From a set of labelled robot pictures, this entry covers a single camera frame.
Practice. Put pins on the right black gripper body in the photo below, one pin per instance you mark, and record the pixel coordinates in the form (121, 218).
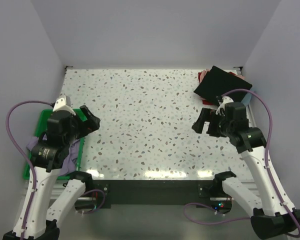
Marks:
(224, 126)

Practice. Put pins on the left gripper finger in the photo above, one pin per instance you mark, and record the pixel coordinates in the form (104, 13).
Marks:
(86, 112)
(92, 123)

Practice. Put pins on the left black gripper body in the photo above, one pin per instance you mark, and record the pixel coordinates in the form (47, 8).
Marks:
(76, 131)

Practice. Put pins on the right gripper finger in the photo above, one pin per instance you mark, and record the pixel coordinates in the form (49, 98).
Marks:
(204, 116)
(211, 131)

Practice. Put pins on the purple t shirt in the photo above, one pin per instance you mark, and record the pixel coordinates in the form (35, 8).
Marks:
(69, 163)

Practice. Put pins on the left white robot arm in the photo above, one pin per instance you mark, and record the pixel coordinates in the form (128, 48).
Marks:
(38, 220)

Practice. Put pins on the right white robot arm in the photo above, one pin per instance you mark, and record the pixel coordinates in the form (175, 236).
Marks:
(271, 212)

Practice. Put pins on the light blue folded t shirt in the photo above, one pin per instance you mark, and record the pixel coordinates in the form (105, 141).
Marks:
(247, 98)

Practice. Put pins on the black folded t shirt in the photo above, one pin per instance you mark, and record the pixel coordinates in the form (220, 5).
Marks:
(218, 82)

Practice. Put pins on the pink folded t shirt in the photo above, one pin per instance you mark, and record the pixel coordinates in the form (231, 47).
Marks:
(203, 73)

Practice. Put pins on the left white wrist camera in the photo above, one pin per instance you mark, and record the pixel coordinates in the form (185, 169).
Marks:
(63, 103)

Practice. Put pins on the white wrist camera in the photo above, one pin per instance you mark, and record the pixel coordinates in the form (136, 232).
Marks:
(63, 103)
(223, 102)

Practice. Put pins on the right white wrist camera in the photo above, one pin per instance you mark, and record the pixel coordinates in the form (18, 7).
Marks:
(223, 102)

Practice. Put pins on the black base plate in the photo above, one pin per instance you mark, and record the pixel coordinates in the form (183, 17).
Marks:
(161, 192)

